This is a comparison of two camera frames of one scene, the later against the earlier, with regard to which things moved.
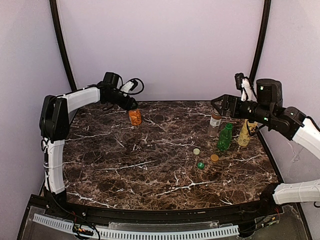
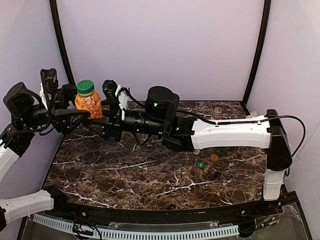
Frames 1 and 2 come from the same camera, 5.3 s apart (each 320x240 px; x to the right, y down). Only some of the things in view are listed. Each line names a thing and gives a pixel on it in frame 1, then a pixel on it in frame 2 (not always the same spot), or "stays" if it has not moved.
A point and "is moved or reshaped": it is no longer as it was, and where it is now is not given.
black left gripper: x=131 y=104 -> x=55 y=107
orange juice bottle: x=135 y=116 is moved or reshaped
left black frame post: x=55 y=11 stays
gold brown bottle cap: x=214 y=157 stays
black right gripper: x=231 y=107 -> x=113 y=120
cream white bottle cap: x=196 y=151 stays
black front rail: x=260 y=210 stays
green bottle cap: x=201 y=165 stays
